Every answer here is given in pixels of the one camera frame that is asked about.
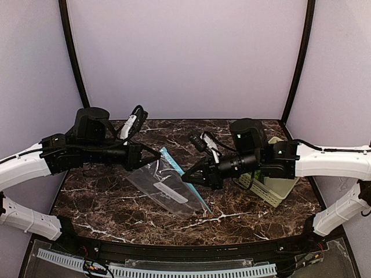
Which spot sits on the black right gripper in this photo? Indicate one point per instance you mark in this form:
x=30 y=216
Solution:
x=210 y=174

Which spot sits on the clear zip top bag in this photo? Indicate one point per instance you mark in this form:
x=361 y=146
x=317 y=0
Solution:
x=161 y=182

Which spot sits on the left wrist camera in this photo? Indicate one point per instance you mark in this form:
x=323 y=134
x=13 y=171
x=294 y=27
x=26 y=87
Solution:
x=133 y=124

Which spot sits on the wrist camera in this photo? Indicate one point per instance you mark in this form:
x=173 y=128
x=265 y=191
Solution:
x=133 y=124
x=204 y=143

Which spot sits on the cream perforated plastic basket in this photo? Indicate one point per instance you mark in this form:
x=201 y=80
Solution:
x=273 y=191

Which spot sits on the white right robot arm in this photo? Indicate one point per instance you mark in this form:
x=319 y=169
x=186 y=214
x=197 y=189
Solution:
x=297 y=159

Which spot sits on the green leafy vegetable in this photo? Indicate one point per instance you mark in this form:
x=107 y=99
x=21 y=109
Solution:
x=258 y=176

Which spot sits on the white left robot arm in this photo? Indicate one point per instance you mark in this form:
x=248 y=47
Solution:
x=37 y=161

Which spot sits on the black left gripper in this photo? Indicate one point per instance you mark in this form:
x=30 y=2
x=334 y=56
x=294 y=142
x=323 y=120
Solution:
x=135 y=156

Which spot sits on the white slotted cable duct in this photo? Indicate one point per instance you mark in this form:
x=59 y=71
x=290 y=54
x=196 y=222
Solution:
x=140 y=268

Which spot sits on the black corner frame post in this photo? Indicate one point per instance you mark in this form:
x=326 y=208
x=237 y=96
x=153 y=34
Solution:
x=305 y=39

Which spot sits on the black front table rail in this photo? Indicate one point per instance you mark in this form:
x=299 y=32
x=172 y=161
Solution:
x=272 y=250

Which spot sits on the black left corner post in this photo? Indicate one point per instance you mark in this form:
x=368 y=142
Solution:
x=72 y=53

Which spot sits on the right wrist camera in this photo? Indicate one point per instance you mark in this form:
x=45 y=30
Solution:
x=204 y=143

